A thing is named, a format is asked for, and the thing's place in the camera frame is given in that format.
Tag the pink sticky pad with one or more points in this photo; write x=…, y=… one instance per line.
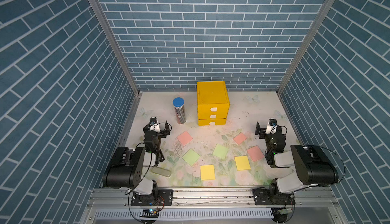
x=184, y=138
x=255, y=153
x=240, y=138

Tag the yellow sticky pad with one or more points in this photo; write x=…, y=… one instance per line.
x=207, y=172
x=242, y=163

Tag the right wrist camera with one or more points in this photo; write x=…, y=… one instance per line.
x=271, y=126

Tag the white cable duct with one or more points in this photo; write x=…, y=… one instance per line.
x=186, y=214

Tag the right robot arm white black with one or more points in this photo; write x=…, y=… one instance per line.
x=312, y=167

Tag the yellow drawer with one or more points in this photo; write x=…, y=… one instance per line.
x=210, y=115
x=214, y=107

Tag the yellow drawer cabinet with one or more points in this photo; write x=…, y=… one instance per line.
x=212, y=92

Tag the yellow sticky pad right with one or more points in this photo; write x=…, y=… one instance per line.
x=242, y=163

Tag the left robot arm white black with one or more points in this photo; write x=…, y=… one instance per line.
x=125, y=169

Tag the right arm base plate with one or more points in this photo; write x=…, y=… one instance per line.
x=264, y=196

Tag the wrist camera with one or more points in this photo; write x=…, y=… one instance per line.
x=154, y=126
x=271, y=126

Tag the aluminium mounting rail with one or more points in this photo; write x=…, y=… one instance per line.
x=217, y=197

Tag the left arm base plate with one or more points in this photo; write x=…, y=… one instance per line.
x=160, y=197

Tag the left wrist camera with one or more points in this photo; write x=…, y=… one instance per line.
x=154, y=126

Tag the grey green case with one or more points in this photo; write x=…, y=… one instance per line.
x=160, y=171

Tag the yellow sticky pad left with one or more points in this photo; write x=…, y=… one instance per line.
x=207, y=172

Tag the pen tube blue lid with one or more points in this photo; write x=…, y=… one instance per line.
x=178, y=104

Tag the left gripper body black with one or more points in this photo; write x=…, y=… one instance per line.
x=161, y=131

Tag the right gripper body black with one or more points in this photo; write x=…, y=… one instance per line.
x=263, y=132

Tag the green sticky pad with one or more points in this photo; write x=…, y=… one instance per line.
x=220, y=151
x=191, y=157

